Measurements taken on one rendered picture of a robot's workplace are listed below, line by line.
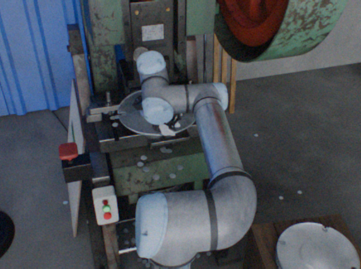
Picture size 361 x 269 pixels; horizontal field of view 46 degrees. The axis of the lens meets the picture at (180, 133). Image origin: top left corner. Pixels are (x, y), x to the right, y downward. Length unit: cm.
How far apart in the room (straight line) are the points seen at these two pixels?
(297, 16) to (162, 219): 69
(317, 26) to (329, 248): 81
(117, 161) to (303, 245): 74
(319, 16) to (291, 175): 138
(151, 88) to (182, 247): 46
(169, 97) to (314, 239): 87
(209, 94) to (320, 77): 238
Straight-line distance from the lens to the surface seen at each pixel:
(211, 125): 97
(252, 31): 147
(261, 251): 166
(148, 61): 112
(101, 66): 173
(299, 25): 124
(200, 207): 78
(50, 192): 239
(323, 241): 169
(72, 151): 142
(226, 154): 90
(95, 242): 208
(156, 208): 77
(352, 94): 328
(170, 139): 140
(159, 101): 105
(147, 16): 139
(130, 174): 154
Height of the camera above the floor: 167
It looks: 39 degrees down
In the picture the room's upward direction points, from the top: 1 degrees clockwise
